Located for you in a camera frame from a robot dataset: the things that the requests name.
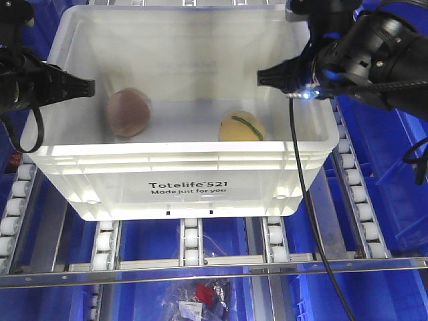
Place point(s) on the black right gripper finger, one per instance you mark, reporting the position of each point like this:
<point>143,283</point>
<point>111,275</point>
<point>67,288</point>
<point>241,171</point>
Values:
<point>290,76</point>

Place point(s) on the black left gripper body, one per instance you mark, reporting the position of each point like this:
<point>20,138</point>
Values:
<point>17,62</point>

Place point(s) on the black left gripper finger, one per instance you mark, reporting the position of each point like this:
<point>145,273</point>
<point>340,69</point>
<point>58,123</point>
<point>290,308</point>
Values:
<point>56,85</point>

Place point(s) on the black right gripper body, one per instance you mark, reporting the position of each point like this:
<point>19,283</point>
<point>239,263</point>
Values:
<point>378,57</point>

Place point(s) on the yellow plush ball toy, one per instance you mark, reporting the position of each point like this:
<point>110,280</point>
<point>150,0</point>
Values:
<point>241,126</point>

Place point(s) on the brown plush ball toy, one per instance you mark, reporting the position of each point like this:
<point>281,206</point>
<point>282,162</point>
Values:
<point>128,112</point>

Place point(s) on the white plastic tote box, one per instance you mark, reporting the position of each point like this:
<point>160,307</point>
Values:
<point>195,65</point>

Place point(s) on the blue plastic bin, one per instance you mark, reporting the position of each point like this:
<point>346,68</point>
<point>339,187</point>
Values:
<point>380,139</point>

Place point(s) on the left white roller track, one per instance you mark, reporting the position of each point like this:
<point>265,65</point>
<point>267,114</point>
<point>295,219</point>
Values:
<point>14,212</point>

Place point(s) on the white roller track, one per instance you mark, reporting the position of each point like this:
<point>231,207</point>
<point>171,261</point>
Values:
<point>105,247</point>
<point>275,241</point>
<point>191,242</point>
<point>14,212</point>
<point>361,213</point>

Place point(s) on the right white roller track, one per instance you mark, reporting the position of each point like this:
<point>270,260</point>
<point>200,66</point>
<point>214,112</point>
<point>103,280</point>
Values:
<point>361,213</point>

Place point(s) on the middle white roller track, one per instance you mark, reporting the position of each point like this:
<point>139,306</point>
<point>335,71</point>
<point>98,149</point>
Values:
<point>191,242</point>

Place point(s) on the metal shelf front bar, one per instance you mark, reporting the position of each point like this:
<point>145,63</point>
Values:
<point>134,272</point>

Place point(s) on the blue bin lower shelf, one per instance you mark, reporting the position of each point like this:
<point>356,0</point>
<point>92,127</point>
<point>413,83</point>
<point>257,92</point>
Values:
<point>155,243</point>

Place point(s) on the plastic bag of parts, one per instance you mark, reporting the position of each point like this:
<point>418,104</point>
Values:
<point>204,299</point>

